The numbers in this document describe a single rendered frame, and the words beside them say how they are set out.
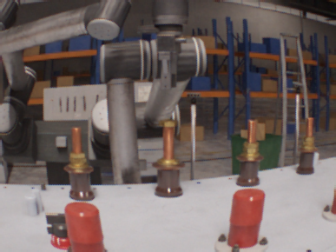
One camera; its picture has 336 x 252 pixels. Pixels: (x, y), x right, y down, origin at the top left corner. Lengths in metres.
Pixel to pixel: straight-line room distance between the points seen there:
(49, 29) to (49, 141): 1.56
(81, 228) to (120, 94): 0.82
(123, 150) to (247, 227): 0.76
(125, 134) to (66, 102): 4.47
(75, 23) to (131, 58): 0.33
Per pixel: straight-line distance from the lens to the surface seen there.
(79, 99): 5.90
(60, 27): 1.22
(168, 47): 1.11
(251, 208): 0.77
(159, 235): 0.91
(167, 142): 1.18
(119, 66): 1.40
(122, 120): 1.43
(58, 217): 0.81
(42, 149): 2.75
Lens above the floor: 1.74
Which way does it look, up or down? 8 degrees down
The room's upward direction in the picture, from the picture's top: straight up
